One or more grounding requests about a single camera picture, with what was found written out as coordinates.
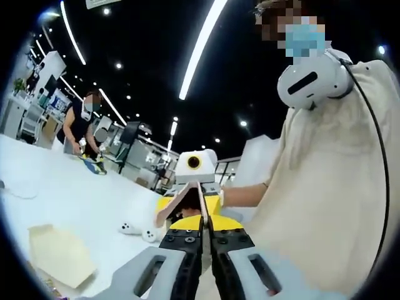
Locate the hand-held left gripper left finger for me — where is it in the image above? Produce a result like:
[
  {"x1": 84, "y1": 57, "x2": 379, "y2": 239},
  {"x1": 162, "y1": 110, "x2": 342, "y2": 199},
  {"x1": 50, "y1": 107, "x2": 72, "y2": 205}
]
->
[{"x1": 93, "y1": 214, "x2": 206, "y2": 300}]

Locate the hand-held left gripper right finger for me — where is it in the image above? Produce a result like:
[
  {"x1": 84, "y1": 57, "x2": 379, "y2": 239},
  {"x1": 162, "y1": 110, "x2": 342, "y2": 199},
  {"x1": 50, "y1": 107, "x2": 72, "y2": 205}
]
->
[{"x1": 209, "y1": 214, "x2": 316, "y2": 300}]

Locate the beige food container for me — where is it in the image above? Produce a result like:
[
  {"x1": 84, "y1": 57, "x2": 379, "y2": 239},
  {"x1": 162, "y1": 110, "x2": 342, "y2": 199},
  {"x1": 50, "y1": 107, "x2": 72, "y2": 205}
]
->
[{"x1": 27, "y1": 222, "x2": 98, "y2": 290}]

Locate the white game controller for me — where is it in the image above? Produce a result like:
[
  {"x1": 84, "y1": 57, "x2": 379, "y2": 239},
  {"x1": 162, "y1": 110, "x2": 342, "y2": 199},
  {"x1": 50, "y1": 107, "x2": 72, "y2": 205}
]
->
[
  {"x1": 118, "y1": 221, "x2": 143, "y2": 236},
  {"x1": 142, "y1": 229, "x2": 162, "y2": 244}
]

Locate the colourful cloth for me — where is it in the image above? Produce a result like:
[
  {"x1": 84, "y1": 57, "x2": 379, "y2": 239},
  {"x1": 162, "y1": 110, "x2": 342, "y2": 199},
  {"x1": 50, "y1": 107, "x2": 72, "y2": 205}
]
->
[{"x1": 77, "y1": 154, "x2": 108, "y2": 176}]

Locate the long ceiling strip light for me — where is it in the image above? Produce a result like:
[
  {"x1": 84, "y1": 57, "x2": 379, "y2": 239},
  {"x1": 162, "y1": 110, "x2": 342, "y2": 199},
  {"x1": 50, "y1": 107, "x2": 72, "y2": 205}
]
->
[{"x1": 179, "y1": 0, "x2": 229, "y2": 101}]

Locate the white power strip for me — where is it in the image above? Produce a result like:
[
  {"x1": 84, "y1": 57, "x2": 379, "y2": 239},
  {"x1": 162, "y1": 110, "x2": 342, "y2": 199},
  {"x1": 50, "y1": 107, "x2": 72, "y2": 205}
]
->
[{"x1": 6, "y1": 181, "x2": 39, "y2": 200}]

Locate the white chest-worn device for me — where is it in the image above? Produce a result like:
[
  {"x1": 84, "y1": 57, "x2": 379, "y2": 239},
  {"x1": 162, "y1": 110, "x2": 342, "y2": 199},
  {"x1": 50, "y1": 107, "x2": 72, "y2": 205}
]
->
[{"x1": 277, "y1": 49, "x2": 356, "y2": 111}]

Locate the curved ceiling strip light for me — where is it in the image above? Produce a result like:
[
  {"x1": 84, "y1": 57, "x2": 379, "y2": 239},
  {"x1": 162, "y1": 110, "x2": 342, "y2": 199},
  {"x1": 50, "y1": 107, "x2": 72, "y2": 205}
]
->
[{"x1": 59, "y1": 0, "x2": 87, "y2": 66}]

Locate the black device cable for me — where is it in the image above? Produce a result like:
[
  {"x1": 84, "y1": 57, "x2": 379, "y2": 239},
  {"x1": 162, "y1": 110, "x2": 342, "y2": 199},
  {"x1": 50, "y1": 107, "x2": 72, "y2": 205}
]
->
[{"x1": 339, "y1": 57, "x2": 391, "y2": 269}]

